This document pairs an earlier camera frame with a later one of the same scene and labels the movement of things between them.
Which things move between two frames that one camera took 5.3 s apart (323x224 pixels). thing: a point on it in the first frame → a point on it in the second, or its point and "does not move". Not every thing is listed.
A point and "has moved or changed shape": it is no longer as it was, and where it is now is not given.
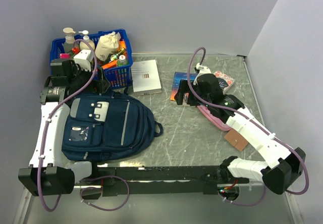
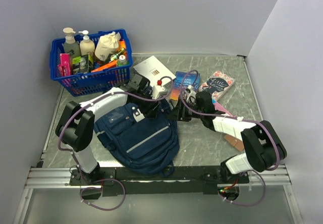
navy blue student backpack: x=106 y=126 has moved or changed shape
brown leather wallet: x=236 y=139 does not move
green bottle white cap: x=122 y=61 does not move
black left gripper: x=99 y=85 → x=150 y=112
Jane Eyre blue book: x=178 y=76 does not move
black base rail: x=107 y=181 does not move
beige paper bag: x=107 y=44 does not move
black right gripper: x=184 y=87 → x=179 y=113
